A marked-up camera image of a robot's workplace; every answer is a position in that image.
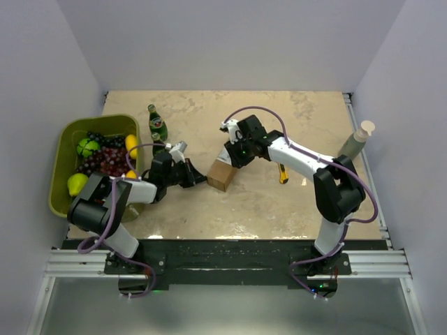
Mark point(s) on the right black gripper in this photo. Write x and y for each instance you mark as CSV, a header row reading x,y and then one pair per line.
x,y
232,151

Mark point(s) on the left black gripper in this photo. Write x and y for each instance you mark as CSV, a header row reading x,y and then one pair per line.
x,y
193,178

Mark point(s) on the brown cardboard express box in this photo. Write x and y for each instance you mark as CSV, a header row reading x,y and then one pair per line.
x,y
221,172

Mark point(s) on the yellow utility knife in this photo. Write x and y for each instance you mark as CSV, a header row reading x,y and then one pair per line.
x,y
283,175

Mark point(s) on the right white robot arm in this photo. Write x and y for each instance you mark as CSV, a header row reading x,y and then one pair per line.
x,y
337,188

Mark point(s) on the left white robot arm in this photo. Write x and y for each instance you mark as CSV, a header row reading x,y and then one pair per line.
x,y
99,207

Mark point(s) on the green glass bottle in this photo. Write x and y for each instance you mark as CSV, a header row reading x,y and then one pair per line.
x,y
159,144
156,123

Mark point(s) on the orange round fruit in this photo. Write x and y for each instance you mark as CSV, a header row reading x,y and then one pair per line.
x,y
131,175

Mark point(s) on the yellow lemon fruit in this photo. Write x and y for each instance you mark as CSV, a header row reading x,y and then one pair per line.
x,y
131,141

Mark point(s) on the red purple grape bunch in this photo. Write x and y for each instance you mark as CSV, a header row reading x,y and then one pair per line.
x,y
107,161

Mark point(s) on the dark black grape bunch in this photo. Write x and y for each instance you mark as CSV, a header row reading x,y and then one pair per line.
x,y
113,141

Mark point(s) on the beige cup bottle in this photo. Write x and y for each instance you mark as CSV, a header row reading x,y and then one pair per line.
x,y
357,140

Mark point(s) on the yellow green pear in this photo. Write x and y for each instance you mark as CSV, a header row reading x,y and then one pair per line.
x,y
75,183

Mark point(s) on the olive green plastic bin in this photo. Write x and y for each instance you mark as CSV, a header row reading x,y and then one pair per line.
x,y
67,159

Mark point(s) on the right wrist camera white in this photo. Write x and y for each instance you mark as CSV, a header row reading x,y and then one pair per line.
x,y
231,127

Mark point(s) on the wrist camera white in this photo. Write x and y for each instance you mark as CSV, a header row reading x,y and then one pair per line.
x,y
231,127
177,151

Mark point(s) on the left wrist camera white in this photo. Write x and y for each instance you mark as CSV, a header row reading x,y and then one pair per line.
x,y
177,151

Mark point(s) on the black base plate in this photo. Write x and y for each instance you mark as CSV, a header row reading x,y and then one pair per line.
x,y
289,263

